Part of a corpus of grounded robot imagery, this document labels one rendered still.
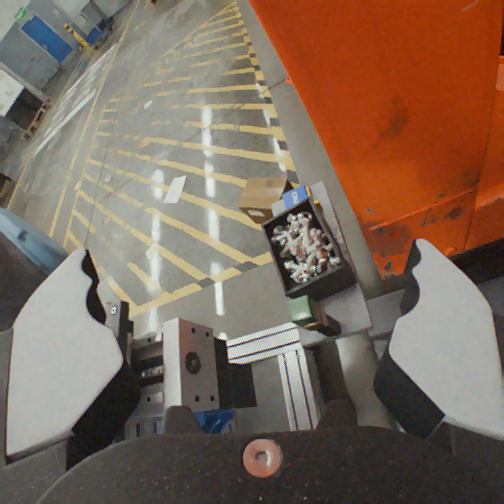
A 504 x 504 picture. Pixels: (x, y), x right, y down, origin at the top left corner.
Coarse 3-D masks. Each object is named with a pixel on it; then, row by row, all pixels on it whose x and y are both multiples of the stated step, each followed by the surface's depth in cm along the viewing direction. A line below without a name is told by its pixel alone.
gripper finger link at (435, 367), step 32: (416, 256) 10; (416, 288) 8; (448, 288) 8; (416, 320) 7; (448, 320) 7; (480, 320) 7; (384, 352) 7; (416, 352) 6; (448, 352) 6; (480, 352) 6; (384, 384) 6; (416, 384) 5; (448, 384) 5; (480, 384) 5; (416, 416) 6; (448, 416) 5; (480, 416) 5
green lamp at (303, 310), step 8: (304, 296) 47; (288, 304) 47; (296, 304) 47; (304, 304) 46; (312, 304) 47; (296, 312) 46; (304, 312) 45; (312, 312) 45; (296, 320) 46; (304, 320) 45; (312, 320) 46
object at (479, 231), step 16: (496, 96) 23; (496, 112) 25; (496, 128) 27; (496, 144) 29; (496, 160) 31; (496, 176) 34; (480, 192) 36; (496, 192) 35; (480, 208) 36; (496, 208) 37; (480, 224) 40; (496, 224) 41; (480, 240) 45
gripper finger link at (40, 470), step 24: (0, 336) 7; (0, 360) 6; (0, 384) 5; (0, 408) 5; (0, 432) 5; (0, 456) 4; (24, 456) 4; (48, 456) 4; (72, 456) 5; (0, 480) 4; (24, 480) 4; (48, 480) 4
